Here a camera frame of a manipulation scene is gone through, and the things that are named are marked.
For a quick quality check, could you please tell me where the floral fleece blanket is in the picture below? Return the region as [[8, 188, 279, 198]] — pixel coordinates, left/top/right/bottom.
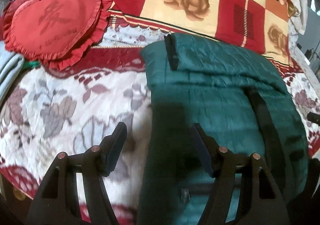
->
[[0, 23, 320, 225]]

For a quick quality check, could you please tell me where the white cloth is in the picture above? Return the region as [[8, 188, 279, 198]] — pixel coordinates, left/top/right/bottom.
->
[[287, 0, 311, 35]]

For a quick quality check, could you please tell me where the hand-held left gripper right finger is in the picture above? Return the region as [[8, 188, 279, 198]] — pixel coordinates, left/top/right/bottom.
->
[[190, 123, 290, 225]]

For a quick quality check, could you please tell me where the green knit cloth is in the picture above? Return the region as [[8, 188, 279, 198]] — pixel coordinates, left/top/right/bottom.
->
[[24, 61, 42, 69]]

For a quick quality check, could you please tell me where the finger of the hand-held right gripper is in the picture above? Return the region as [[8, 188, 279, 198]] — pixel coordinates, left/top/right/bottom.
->
[[307, 112, 320, 124]]

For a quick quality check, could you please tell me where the grey-blue folded garment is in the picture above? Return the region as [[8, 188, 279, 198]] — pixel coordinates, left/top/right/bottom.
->
[[0, 42, 25, 105]]

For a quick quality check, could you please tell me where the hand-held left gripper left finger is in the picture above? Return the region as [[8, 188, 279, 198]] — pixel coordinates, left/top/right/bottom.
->
[[26, 122, 128, 225]]

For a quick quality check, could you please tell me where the red heart-shaped ruffled pillow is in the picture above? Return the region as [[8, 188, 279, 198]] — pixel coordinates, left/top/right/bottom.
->
[[2, 0, 113, 70]]

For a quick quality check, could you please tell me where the dark green puffer jacket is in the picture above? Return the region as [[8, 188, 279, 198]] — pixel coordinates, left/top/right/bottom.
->
[[136, 33, 309, 225]]

